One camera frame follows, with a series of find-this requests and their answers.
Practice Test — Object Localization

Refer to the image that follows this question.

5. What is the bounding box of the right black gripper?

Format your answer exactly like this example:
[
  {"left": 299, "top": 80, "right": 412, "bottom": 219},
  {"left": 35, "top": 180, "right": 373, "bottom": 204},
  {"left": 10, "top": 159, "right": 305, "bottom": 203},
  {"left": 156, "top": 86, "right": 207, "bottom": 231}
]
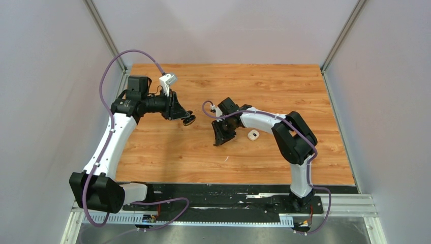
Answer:
[{"left": 212, "top": 117, "right": 238, "bottom": 146}]

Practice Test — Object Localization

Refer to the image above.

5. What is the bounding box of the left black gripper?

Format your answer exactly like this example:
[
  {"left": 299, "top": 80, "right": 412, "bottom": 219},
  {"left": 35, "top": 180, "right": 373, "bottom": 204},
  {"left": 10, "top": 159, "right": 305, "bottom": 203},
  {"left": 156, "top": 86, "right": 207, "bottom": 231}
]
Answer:
[{"left": 141, "top": 88, "right": 190, "bottom": 120}]

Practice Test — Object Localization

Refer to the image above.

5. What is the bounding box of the black earbud charging case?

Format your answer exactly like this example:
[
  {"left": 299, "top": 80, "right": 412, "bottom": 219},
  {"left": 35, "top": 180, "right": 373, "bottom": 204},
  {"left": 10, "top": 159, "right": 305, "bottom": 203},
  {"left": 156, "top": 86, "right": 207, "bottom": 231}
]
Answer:
[{"left": 182, "top": 114, "right": 196, "bottom": 126}]

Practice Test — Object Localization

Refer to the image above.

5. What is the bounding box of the white earbud charging case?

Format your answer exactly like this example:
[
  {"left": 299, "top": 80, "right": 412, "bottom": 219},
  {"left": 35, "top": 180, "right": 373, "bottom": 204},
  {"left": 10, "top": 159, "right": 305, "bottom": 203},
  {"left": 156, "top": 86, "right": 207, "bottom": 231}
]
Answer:
[{"left": 248, "top": 130, "right": 260, "bottom": 141}]

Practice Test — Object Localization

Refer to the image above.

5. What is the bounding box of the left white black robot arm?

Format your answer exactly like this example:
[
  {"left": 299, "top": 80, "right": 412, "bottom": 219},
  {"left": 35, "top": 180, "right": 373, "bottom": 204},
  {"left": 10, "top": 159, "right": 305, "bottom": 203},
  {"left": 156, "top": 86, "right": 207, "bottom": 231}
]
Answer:
[{"left": 69, "top": 73, "right": 196, "bottom": 214}]

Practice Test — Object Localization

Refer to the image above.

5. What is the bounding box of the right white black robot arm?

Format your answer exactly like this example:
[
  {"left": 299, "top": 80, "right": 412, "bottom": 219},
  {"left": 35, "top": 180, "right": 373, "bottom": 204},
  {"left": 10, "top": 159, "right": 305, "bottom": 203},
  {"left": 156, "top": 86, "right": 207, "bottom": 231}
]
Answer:
[{"left": 208, "top": 98, "right": 318, "bottom": 212}]

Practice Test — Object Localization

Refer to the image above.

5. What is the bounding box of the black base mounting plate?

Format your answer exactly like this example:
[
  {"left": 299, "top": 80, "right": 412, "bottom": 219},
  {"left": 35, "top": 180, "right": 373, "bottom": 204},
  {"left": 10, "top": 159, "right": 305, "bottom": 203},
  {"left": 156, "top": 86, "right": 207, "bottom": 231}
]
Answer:
[{"left": 123, "top": 184, "right": 358, "bottom": 223}]

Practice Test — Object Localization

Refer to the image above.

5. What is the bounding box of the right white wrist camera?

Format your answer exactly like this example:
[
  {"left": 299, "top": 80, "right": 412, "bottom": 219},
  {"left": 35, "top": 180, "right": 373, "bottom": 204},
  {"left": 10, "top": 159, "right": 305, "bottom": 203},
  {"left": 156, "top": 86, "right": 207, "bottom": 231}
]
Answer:
[{"left": 210, "top": 105, "right": 223, "bottom": 117}]

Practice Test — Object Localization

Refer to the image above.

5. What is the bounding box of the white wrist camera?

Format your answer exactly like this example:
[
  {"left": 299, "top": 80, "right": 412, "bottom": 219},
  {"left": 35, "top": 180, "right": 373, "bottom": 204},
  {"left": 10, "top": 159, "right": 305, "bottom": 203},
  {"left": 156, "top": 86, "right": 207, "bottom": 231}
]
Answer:
[
  {"left": 210, "top": 105, "right": 223, "bottom": 117},
  {"left": 159, "top": 73, "right": 178, "bottom": 97}
]

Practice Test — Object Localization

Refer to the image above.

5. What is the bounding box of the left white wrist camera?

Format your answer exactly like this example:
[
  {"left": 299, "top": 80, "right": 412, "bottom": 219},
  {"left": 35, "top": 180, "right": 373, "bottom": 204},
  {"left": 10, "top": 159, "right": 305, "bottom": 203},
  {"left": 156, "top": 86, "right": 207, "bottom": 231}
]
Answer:
[{"left": 159, "top": 73, "right": 178, "bottom": 97}]

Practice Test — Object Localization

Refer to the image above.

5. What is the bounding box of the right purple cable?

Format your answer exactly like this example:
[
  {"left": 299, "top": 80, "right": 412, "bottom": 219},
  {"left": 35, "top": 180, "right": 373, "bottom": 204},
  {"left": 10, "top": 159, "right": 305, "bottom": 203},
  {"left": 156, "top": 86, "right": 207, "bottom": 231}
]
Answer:
[{"left": 202, "top": 100, "right": 332, "bottom": 235}]

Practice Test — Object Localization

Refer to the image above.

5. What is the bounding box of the slotted grey cable duct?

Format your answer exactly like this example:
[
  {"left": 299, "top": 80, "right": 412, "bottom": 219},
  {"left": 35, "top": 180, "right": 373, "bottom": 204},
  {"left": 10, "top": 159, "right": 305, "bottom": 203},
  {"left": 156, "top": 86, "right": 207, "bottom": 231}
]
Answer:
[{"left": 82, "top": 214, "right": 294, "bottom": 228}]

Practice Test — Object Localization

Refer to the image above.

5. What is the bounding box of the left aluminium frame post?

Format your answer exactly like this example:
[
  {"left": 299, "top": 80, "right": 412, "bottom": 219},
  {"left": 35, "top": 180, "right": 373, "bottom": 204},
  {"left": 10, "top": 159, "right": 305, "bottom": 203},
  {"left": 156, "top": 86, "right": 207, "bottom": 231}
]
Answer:
[{"left": 83, "top": 0, "right": 120, "bottom": 56}]

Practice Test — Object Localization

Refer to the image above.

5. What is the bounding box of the aluminium frame post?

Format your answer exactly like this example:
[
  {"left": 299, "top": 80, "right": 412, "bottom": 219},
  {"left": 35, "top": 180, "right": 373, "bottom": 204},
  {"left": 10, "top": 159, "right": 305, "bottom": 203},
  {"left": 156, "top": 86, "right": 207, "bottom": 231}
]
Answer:
[
  {"left": 320, "top": 0, "right": 368, "bottom": 74},
  {"left": 83, "top": 0, "right": 120, "bottom": 56}
]

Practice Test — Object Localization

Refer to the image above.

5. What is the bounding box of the right aluminium frame post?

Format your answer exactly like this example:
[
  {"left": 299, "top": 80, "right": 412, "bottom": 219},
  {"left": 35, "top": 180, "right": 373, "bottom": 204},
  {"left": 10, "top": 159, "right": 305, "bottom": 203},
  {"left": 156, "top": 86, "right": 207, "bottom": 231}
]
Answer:
[{"left": 320, "top": 0, "right": 368, "bottom": 74}]

